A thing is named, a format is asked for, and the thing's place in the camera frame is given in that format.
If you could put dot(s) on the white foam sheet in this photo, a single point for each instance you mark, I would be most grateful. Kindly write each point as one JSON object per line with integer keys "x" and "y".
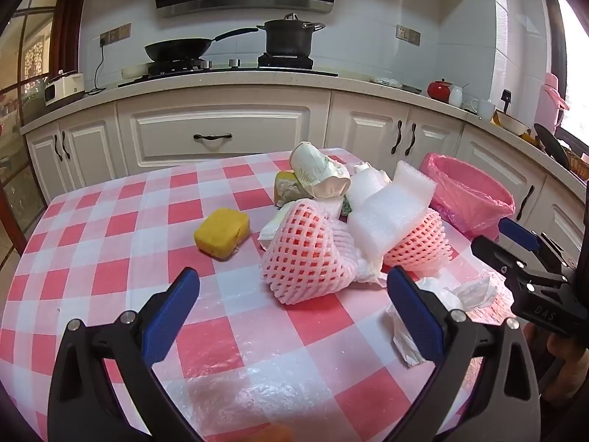
{"x": 395, "y": 221}

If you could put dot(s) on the dark red curtain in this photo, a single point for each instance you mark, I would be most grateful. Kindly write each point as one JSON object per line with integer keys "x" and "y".
{"x": 64, "y": 32}

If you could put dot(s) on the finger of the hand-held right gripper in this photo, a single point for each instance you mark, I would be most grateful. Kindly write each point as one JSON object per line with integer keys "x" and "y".
{"x": 499, "y": 255}
{"x": 520, "y": 235}

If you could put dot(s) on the pink lined trash bin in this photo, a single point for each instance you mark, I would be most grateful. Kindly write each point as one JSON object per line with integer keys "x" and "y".
{"x": 464, "y": 193}

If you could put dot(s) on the white paper packet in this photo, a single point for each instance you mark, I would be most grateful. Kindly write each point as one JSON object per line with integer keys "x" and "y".
{"x": 271, "y": 230}

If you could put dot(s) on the white cabinet door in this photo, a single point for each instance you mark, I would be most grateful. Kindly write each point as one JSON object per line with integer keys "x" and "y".
{"x": 43, "y": 156}
{"x": 94, "y": 147}
{"x": 363, "y": 124}
{"x": 435, "y": 136}
{"x": 566, "y": 216}
{"x": 497, "y": 170}

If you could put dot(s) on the trash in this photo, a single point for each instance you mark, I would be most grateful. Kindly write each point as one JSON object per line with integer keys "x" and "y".
{"x": 416, "y": 179}

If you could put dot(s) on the clear plastic wrap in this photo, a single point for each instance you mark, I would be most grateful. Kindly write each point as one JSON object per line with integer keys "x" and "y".
{"x": 474, "y": 292}

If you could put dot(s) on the white mug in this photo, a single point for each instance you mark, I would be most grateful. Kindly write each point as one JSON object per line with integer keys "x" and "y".
{"x": 484, "y": 108}

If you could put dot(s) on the red checkered tablecloth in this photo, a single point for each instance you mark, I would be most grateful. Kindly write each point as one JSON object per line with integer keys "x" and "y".
{"x": 115, "y": 221}

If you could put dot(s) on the red pot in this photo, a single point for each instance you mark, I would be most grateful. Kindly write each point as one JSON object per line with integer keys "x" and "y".
{"x": 439, "y": 90}

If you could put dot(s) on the window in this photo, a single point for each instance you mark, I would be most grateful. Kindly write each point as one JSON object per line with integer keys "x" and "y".
{"x": 573, "y": 55}

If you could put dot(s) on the white kitchen appliance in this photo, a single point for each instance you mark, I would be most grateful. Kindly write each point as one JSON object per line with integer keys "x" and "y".
{"x": 64, "y": 87}

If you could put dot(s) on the white cabinet drawer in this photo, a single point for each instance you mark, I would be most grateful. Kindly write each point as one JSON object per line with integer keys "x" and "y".
{"x": 216, "y": 129}

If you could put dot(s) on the black wok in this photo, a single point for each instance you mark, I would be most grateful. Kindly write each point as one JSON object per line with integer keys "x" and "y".
{"x": 177, "y": 49}

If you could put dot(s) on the white jar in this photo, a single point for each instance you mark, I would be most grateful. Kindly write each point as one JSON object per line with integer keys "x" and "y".
{"x": 456, "y": 95}

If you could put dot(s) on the person's left hand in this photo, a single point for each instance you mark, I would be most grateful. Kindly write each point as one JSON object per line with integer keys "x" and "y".
{"x": 274, "y": 435}

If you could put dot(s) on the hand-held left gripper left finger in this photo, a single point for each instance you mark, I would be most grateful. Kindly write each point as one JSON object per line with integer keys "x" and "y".
{"x": 170, "y": 317}

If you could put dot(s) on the black frying pan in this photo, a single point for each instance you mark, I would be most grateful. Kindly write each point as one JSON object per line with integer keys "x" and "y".
{"x": 552, "y": 145}

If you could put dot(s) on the small pink foam net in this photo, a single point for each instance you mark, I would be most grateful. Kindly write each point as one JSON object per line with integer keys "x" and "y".
{"x": 418, "y": 248}

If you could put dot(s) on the white basin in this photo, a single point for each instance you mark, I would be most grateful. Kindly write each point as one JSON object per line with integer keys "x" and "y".
{"x": 510, "y": 123}

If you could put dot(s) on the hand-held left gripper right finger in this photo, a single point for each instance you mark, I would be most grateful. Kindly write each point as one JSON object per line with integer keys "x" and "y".
{"x": 414, "y": 317}

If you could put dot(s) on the black gas stove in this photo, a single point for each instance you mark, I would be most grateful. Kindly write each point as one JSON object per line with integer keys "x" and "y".
{"x": 230, "y": 71}

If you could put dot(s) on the wall socket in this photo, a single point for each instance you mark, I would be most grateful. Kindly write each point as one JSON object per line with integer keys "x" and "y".
{"x": 408, "y": 35}
{"x": 115, "y": 33}

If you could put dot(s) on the small grey dish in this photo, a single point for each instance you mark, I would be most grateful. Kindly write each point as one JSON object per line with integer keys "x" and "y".
{"x": 411, "y": 88}

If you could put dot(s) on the large pink foam net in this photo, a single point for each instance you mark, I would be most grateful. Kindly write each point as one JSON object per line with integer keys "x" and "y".
{"x": 303, "y": 253}

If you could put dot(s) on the worn yellow sponge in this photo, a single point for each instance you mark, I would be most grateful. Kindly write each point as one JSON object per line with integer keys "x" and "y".
{"x": 287, "y": 188}

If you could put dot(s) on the person's right hand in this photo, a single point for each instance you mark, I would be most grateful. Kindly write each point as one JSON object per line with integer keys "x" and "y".
{"x": 570, "y": 368}

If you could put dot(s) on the wooden glass partition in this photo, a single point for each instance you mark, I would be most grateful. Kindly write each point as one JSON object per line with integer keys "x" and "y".
{"x": 23, "y": 101}

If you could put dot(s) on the white paper carton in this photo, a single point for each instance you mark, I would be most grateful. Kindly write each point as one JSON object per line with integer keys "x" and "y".
{"x": 317, "y": 165}

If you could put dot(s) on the yellow cloth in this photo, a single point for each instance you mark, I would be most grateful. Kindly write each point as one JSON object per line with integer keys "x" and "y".
{"x": 530, "y": 138}

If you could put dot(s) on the black lidded pot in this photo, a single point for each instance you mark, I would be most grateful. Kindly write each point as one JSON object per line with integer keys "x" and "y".
{"x": 287, "y": 37}

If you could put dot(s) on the white foam net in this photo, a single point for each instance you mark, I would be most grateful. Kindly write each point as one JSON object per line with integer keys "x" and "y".
{"x": 352, "y": 248}

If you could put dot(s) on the pink thermos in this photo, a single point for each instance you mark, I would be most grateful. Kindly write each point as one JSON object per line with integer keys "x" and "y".
{"x": 550, "y": 101}

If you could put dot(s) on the wicker basket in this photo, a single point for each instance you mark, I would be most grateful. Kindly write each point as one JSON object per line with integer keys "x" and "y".
{"x": 580, "y": 163}

